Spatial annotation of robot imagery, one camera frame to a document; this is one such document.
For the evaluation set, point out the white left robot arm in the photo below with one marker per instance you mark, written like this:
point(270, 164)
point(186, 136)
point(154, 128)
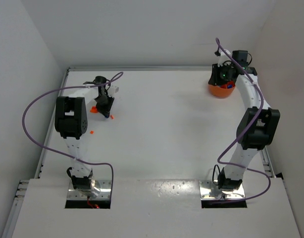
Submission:
point(71, 122)

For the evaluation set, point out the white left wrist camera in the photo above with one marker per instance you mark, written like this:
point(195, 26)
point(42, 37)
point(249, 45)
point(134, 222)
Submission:
point(113, 90)

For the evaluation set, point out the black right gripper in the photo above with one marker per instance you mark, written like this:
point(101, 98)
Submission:
point(215, 77)

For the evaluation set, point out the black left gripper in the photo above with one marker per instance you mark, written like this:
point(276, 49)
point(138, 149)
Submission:
point(106, 106)

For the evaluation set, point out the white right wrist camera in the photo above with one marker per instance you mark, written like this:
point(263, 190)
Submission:
point(223, 57)

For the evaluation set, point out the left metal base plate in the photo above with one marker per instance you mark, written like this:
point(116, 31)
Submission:
point(100, 190)

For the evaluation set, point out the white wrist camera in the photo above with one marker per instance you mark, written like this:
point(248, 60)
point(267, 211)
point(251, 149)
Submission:
point(223, 57)
point(113, 90)

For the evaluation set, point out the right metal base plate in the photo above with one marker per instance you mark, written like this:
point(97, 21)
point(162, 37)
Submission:
point(210, 192)

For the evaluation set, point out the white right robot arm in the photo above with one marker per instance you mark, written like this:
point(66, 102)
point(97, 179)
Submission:
point(259, 122)

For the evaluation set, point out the metal base plate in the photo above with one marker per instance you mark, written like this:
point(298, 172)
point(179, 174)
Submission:
point(100, 190)
point(210, 192)

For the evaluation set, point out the orange round lego piece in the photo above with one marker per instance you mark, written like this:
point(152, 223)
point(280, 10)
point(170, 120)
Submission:
point(94, 110)

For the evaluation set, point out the orange divided round container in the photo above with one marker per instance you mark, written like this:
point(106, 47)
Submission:
point(222, 91)

